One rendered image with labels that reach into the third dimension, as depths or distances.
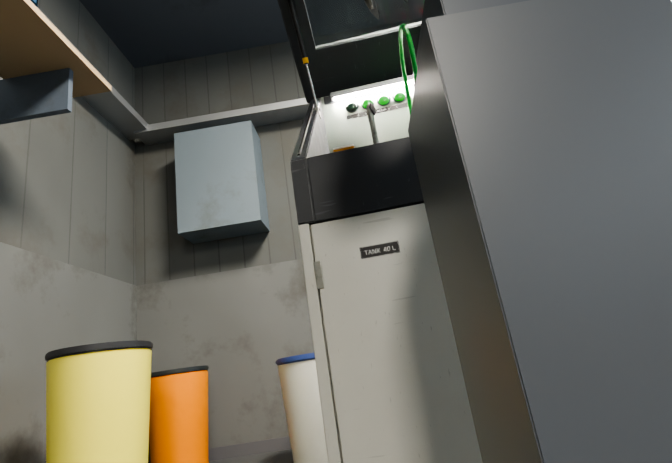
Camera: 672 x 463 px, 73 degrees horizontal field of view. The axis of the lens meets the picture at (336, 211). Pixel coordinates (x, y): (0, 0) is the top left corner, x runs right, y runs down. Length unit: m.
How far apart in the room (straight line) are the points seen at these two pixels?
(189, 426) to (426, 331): 2.34
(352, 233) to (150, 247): 3.08
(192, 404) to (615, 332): 2.86
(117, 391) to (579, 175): 2.05
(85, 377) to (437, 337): 1.64
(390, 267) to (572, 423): 0.62
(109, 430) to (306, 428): 0.97
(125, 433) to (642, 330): 2.07
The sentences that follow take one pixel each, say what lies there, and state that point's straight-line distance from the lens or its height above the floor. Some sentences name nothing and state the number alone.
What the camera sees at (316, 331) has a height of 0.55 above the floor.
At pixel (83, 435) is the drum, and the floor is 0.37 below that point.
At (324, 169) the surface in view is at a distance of 1.06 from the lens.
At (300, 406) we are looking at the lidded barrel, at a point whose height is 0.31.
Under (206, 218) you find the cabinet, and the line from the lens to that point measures 3.49.
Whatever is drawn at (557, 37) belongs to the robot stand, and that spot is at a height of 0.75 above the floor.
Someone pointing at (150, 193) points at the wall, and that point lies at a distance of 4.11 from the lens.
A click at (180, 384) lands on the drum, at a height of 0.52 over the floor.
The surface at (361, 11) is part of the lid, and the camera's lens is 1.71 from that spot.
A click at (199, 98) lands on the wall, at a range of 4.36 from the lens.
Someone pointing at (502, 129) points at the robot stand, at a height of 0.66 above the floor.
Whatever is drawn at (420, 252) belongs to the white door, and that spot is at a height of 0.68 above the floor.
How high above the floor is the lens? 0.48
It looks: 19 degrees up
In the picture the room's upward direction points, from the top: 9 degrees counter-clockwise
